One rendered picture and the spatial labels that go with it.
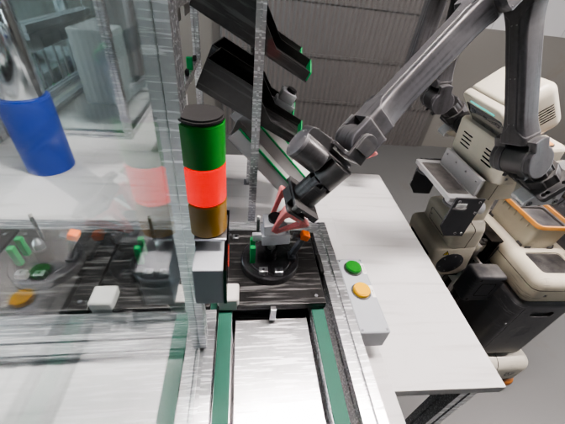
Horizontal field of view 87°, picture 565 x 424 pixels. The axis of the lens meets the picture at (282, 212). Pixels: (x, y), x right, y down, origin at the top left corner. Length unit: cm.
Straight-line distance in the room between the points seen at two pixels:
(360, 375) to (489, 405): 140
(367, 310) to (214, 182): 50
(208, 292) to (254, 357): 29
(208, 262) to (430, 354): 63
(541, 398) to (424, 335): 136
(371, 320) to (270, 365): 24
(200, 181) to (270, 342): 45
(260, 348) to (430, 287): 55
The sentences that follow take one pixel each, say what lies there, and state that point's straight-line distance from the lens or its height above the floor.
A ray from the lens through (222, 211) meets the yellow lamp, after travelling 38.
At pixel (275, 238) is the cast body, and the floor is 107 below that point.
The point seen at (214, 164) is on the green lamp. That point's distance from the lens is 33.
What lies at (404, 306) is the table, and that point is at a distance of 92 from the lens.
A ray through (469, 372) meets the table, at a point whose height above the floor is 86.
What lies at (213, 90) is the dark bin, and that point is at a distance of 77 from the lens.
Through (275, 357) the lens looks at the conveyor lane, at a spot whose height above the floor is 92.
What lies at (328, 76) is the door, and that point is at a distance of 350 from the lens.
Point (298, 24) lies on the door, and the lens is 336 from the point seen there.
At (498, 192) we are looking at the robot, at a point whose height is 104.
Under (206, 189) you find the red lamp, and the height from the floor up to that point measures 134.
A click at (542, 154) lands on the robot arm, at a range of 92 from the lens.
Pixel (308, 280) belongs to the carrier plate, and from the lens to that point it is 74.
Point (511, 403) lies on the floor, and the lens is 208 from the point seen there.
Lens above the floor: 154
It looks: 38 degrees down
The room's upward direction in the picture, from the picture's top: 7 degrees clockwise
